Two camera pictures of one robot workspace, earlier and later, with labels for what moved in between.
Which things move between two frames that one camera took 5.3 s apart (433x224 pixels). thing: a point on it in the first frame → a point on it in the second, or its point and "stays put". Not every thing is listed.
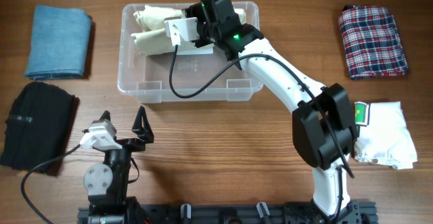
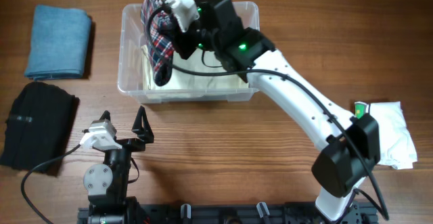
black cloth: (36, 127) stays put
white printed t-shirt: (384, 136) stays put
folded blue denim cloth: (59, 42) stays put
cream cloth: (152, 40) → (202, 70)
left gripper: (145, 134) stays put
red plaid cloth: (373, 42) → (157, 24)
